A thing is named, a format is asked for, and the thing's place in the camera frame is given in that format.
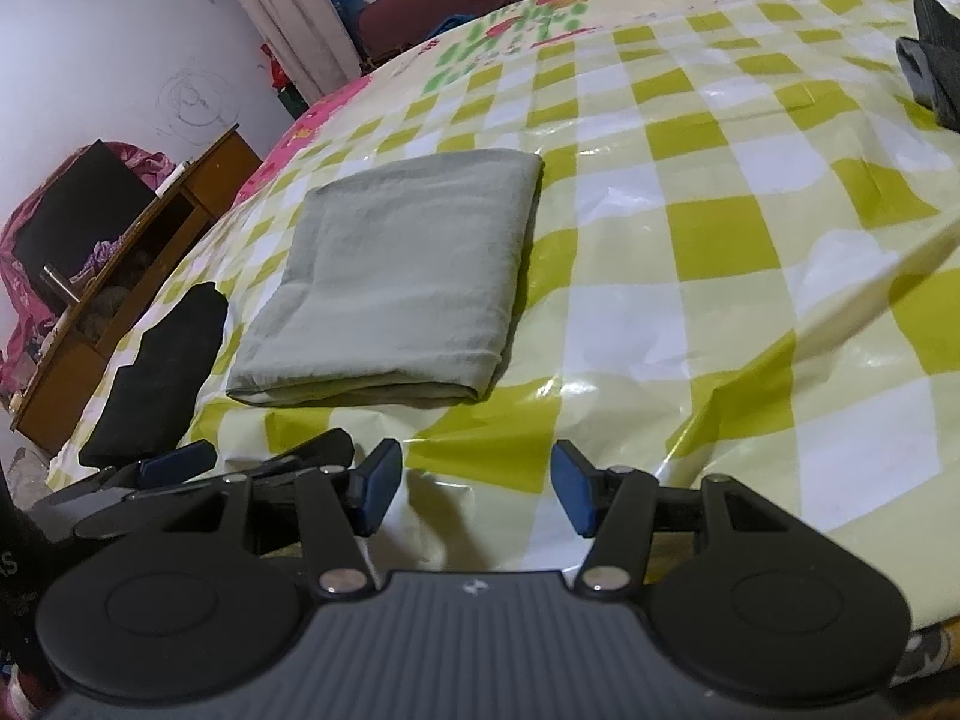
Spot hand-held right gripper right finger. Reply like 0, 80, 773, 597
550, 441, 796, 602

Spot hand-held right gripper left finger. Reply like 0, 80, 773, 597
184, 439, 404, 601

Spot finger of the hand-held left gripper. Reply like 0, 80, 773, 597
247, 429, 355, 479
30, 442, 218, 539

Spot sage green pants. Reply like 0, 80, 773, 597
225, 148, 545, 410

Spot dark grey folded pants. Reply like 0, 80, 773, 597
913, 0, 960, 128

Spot black folded cloth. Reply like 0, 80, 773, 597
77, 281, 230, 470

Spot metal cylinder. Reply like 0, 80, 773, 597
41, 262, 83, 308

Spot checkered plastic bed cover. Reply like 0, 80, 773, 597
45, 0, 960, 661

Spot pink printed cloth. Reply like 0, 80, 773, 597
0, 139, 177, 398

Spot wooden bedside cabinet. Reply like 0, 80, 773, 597
11, 124, 263, 455

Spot black monitor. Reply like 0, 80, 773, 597
15, 141, 157, 282

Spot red hanging item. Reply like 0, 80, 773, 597
261, 41, 308, 117

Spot beige curtain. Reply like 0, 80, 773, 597
187, 0, 361, 102

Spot blue bag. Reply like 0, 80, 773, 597
326, 0, 372, 65

